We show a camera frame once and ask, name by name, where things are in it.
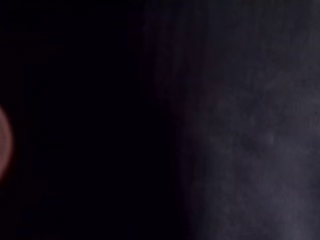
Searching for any dark grey cloth garment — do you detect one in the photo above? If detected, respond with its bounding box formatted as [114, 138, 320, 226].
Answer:
[139, 0, 320, 240]

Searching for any reddish brown round object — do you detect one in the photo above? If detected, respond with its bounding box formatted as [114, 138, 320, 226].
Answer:
[0, 106, 13, 186]

